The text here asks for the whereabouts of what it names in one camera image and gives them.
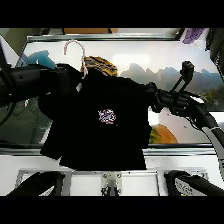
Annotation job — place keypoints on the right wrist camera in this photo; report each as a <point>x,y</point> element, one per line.
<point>186,68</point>

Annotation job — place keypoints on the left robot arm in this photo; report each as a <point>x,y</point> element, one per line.
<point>30,80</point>

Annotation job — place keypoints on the purple garment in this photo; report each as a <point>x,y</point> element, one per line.
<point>193,34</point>

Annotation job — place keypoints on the silver frame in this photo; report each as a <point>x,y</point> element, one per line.
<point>186,151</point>

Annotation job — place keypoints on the pink clothes hanger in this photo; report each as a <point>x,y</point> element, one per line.
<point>83,58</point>

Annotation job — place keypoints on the black long-sleeved shirt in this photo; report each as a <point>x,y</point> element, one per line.
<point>100,140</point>

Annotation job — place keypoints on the orange black striped garment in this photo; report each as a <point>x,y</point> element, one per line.
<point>101,65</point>

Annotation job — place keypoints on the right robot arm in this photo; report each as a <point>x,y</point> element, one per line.
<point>186,103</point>

